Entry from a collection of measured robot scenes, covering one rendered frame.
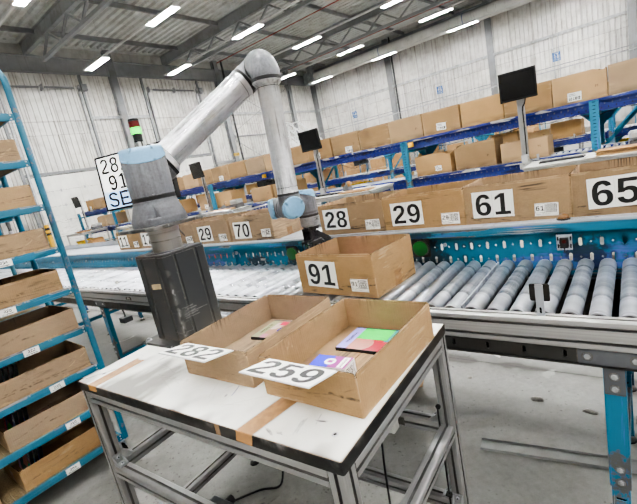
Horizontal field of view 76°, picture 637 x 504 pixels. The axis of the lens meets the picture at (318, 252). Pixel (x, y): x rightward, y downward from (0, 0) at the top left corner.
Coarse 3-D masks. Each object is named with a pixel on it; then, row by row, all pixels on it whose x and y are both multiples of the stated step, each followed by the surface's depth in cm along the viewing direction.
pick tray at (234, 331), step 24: (240, 312) 136; (264, 312) 145; (288, 312) 142; (312, 312) 122; (192, 336) 120; (216, 336) 127; (240, 336) 135; (216, 360) 108; (240, 360) 102; (240, 384) 105
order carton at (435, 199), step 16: (400, 192) 211; (416, 192) 214; (432, 192) 179; (448, 192) 174; (384, 208) 195; (432, 208) 181; (448, 208) 176; (464, 208) 173; (432, 224) 183; (448, 224) 179; (464, 224) 174
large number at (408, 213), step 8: (392, 208) 192; (400, 208) 190; (408, 208) 188; (416, 208) 185; (392, 216) 194; (400, 216) 191; (408, 216) 189; (416, 216) 186; (400, 224) 192; (408, 224) 190; (416, 224) 187
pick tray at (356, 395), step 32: (320, 320) 116; (352, 320) 125; (384, 320) 118; (416, 320) 101; (288, 352) 105; (320, 352) 112; (352, 352) 108; (384, 352) 88; (416, 352) 101; (288, 384) 92; (320, 384) 86; (352, 384) 80; (384, 384) 88
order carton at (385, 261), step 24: (336, 240) 191; (360, 240) 182; (384, 240) 174; (408, 240) 164; (336, 264) 157; (360, 264) 149; (384, 264) 151; (408, 264) 164; (312, 288) 170; (336, 288) 160; (384, 288) 151
